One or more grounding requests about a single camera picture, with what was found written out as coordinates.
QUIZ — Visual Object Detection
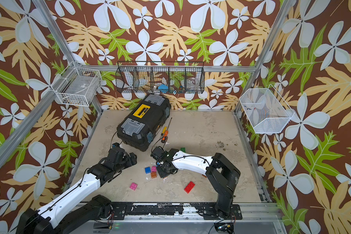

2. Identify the magenta lego brick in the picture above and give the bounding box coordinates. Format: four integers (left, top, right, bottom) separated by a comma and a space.
130, 183, 138, 191

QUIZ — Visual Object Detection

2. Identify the white wire basket left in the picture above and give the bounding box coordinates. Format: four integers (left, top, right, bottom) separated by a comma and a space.
54, 62, 102, 107

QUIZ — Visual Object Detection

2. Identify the yellow handled screwdriver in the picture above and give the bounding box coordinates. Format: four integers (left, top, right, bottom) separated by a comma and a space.
161, 119, 172, 136

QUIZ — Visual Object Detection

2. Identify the red long lego brick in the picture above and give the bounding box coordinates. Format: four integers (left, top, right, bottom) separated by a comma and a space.
184, 181, 195, 194

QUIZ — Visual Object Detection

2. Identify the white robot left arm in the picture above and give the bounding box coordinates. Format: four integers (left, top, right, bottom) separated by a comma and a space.
16, 144, 137, 234

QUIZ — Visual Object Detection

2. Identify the black toolbox with yellow label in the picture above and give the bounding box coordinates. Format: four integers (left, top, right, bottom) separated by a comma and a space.
117, 94, 171, 152

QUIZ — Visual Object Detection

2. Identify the black wire basket back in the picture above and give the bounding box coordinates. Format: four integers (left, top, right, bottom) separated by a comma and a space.
114, 61, 205, 94

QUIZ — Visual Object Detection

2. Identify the blue object in basket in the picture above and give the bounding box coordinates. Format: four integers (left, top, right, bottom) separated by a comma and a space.
158, 84, 169, 93

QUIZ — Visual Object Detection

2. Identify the black mounting rail base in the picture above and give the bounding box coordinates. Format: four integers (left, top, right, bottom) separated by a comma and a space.
105, 201, 243, 220

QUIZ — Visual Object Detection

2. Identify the white wire basket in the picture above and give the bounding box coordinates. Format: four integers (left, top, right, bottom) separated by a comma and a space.
54, 62, 102, 107
239, 85, 295, 135

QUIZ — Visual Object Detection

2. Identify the white wire basket right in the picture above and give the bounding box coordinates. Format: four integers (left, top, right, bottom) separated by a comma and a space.
239, 85, 295, 135

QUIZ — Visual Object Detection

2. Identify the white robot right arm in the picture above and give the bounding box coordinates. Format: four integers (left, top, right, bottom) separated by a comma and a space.
151, 146, 241, 218

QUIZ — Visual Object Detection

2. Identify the dark blue lego brick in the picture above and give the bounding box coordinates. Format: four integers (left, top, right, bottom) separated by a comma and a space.
145, 167, 151, 174

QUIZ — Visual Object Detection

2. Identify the orange handled screwdriver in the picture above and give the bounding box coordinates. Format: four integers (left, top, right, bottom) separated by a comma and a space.
161, 130, 168, 143

